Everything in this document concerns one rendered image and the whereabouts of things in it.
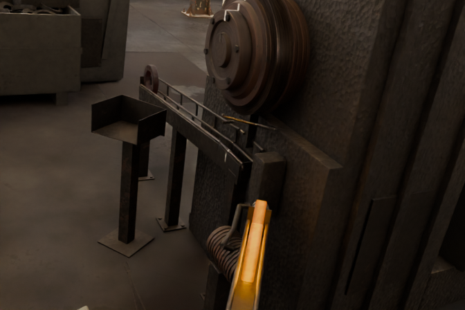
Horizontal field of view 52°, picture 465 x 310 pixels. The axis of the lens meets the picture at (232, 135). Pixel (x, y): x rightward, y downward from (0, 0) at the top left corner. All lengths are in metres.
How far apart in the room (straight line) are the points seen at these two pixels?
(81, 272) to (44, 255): 0.21
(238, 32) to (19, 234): 1.57
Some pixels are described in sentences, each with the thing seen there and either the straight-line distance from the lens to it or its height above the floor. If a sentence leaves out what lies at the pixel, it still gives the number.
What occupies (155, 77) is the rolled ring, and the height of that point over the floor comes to 0.69.
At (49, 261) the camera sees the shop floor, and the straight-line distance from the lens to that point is 2.45.
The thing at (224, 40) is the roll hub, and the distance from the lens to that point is 1.69.
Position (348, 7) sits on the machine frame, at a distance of 1.54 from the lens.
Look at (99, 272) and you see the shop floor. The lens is 2.37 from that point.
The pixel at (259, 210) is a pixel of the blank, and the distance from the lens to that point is 1.42.
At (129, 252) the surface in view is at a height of 0.01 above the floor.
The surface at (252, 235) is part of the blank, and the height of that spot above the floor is 0.79.
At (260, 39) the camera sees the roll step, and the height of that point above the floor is 1.19.
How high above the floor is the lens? 1.51
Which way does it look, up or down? 23 degrees down
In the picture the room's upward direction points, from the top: 8 degrees clockwise
